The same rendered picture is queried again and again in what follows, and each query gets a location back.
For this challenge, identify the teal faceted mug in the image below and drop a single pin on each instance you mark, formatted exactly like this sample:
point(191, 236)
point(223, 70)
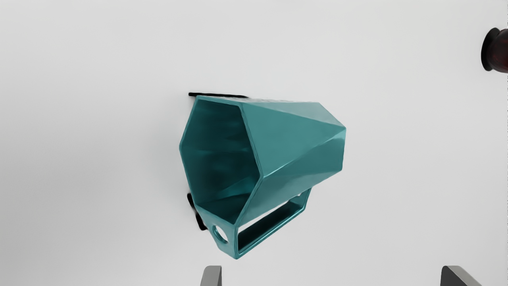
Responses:
point(285, 147)

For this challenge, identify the dark red bottle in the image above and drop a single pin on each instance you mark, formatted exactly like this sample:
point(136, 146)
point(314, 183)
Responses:
point(497, 50)

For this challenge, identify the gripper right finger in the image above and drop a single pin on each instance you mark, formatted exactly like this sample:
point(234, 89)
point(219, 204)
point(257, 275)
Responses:
point(456, 278)

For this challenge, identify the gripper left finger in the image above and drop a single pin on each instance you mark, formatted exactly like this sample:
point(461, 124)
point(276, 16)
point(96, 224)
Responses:
point(211, 277)

